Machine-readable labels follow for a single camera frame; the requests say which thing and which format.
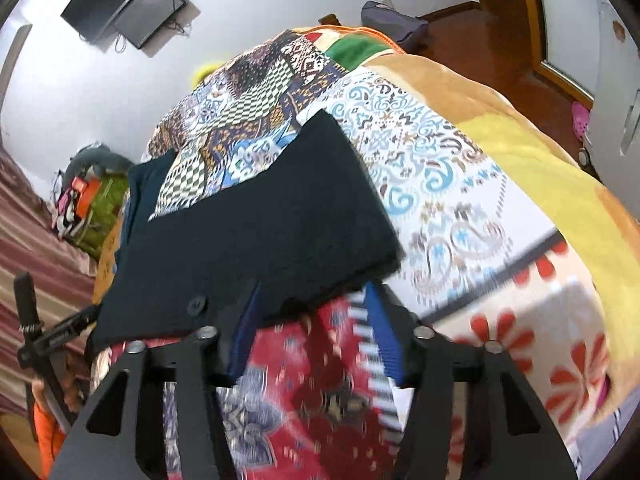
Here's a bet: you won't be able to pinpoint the black pants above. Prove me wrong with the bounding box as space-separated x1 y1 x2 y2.
92 112 401 350

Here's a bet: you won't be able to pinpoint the left hand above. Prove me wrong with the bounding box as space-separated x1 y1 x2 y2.
29 353 91 416

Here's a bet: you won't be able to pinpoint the striped pink curtain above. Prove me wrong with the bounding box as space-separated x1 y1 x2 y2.
0 151 96 416

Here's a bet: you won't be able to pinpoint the patchwork patterned bedspread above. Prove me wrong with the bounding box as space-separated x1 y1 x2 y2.
89 28 572 480

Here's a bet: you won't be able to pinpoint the green patterned bag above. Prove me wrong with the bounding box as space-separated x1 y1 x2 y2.
67 174 128 260

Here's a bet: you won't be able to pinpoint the orange box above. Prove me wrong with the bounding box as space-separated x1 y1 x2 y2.
70 177 102 219

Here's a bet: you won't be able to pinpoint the dark teal folded garment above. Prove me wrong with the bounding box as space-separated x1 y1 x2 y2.
115 148 177 266

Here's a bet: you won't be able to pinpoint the grey plush toy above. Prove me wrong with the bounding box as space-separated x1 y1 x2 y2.
63 144 134 186

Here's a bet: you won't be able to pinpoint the orange yellow fleece blanket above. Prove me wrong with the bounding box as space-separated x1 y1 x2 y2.
292 24 640 461

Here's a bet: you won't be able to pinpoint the yellow curved object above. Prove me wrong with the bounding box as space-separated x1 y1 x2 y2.
191 61 224 88

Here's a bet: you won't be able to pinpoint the pink slipper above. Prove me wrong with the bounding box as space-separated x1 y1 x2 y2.
572 102 590 142

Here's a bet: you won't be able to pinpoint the white door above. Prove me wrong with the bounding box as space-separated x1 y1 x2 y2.
586 0 639 202

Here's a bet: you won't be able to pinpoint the purple grey bag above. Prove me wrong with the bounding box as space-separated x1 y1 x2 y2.
360 1 428 53

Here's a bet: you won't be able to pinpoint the wall-mounted black television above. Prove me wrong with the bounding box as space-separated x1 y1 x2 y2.
62 0 186 49

